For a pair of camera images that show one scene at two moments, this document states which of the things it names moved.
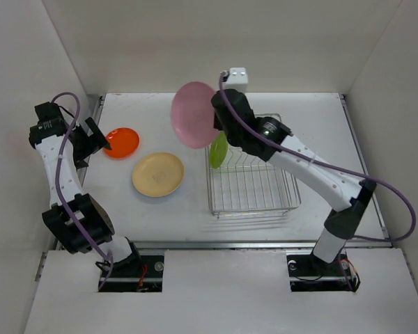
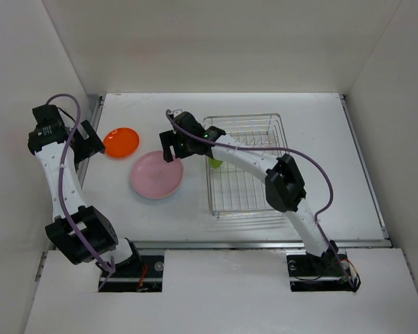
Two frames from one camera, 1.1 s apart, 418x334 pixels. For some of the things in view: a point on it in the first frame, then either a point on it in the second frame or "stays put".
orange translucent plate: [124, 142] stays put
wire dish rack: [246, 186] stays put
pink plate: [192, 115] to [153, 177]
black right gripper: [216, 124] to [168, 138]
